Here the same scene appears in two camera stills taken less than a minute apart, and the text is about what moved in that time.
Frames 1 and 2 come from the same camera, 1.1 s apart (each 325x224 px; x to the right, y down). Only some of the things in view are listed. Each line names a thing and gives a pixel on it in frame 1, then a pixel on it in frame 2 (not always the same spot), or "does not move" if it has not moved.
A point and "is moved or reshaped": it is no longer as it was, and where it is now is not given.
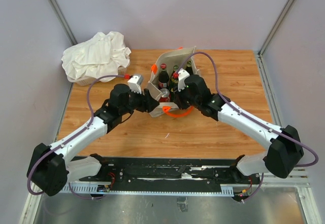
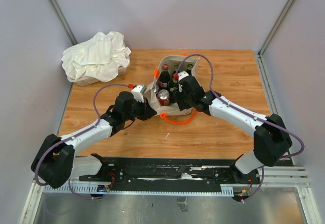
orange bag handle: (167, 109) to (163, 115)
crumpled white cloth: (101, 55) does not move
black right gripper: (178, 99) does not move
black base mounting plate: (215, 170) does not move
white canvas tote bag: (170, 59) is moved or reshaped
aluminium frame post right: (285, 10) does not move
